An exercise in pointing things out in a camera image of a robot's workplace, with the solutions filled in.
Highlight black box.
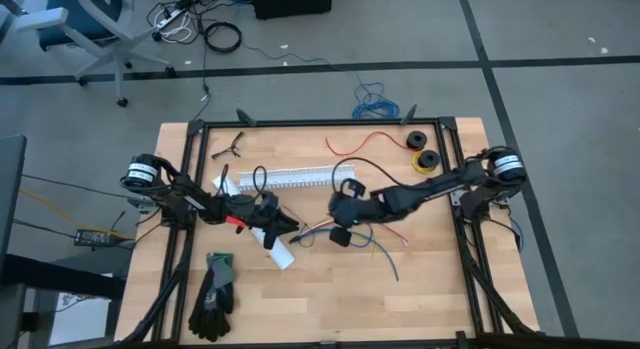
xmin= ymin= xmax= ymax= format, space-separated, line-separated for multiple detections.
xmin=250 ymin=0 xmax=333 ymax=20

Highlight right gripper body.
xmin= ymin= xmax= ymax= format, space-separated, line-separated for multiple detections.
xmin=327 ymin=192 xmax=385 ymax=226

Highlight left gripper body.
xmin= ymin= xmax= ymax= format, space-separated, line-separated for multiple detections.
xmin=243 ymin=197 xmax=275 ymax=234

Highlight yellow floor cable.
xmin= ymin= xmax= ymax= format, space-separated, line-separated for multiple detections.
xmin=19 ymin=188 xmax=136 ymax=241

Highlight white cable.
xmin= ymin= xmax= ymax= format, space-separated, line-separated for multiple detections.
xmin=298 ymin=217 xmax=337 ymax=240

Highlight green cable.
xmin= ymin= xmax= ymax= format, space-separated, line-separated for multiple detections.
xmin=309 ymin=227 xmax=400 ymax=283

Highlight dark grey desk panel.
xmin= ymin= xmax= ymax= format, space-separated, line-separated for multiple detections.
xmin=0 ymin=133 xmax=27 ymax=270

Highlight black zip tie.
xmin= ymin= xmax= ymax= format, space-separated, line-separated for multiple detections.
xmin=288 ymin=208 xmax=317 ymax=245

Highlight white slotted cable duct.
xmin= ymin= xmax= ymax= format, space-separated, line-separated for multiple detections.
xmin=237 ymin=164 xmax=357 ymax=191

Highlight red cable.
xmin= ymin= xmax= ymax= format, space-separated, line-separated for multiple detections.
xmin=299 ymin=217 xmax=410 ymax=247

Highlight blue coiled cable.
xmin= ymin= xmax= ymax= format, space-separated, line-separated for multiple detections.
xmin=351 ymin=81 xmax=401 ymax=120

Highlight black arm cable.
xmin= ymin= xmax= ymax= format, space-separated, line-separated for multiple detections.
xmin=217 ymin=163 xmax=271 ymax=196
xmin=331 ymin=156 xmax=441 ymax=191

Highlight black coiled cable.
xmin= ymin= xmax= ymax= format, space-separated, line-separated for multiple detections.
xmin=203 ymin=21 xmax=244 ymax=54

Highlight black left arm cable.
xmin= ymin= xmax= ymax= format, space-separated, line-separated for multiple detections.
xmin=217 ymin=163 xmax=271 ymax=196

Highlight grey metal clamp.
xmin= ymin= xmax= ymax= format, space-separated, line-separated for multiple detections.
xmin=127 ymin=197 xmax=157 ymax=214

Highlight blue cable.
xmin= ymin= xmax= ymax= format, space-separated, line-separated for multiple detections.
xmin=298 ymin=223 xmax=375 ymax=249
xmin=351 ymin=81 xmax=401 ymax=120

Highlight black wire cutter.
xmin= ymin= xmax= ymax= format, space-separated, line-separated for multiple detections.
xmin=210 ymin=131 xmax=246 ymax=161

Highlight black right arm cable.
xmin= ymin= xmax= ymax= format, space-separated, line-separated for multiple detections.
xmin=331 ymin=156 xmax=441 ymax=191

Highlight white duct cover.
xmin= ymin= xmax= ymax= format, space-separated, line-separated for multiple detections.
xmin=212 ymin=174 xmax=296 ymax=271

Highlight black grey work glove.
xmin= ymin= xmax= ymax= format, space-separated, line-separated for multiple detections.
xmin=188 ymin=252 xmax=236 ymax=343

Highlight black side desk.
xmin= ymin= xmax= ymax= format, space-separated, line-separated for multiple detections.
xmin=0 ymin=253 xmax=126 ymax=349

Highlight thin red wire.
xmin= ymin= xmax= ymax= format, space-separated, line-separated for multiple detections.
xmin=324 ymin=131 xmax=410 ymax=158

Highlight white power strip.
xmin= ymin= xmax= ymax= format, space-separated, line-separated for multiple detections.
xmin=153 ymin=2 xmax=194 ymax=31

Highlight white office chair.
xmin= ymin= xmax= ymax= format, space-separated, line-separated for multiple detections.
xmin=13 ymin=0 xmax=174 ymax=109

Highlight black aluminium table frame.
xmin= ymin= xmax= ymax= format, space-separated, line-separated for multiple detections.
xmin=113 ymin=106 xmax=544 ymax=349

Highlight black power adapter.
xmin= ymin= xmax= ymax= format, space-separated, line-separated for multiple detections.
xmin=73 ymin=228 xmax=115 ymax=248

